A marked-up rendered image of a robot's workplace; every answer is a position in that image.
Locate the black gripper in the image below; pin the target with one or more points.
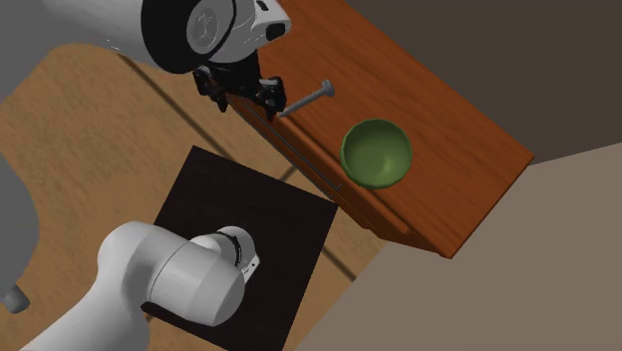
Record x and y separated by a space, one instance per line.
238 75

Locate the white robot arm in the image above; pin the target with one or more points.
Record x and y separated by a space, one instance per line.
184 282

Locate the grey metal spoon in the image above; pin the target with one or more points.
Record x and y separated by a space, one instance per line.
306 100

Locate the dark robot stand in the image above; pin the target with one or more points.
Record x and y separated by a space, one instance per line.
277 218

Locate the green bowl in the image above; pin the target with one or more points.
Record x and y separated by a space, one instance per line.
376 155

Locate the brown wooden chest of drawers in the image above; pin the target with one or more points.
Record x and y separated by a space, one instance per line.
437 121

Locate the grey rounded seat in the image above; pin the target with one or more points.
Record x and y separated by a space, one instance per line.
14 218

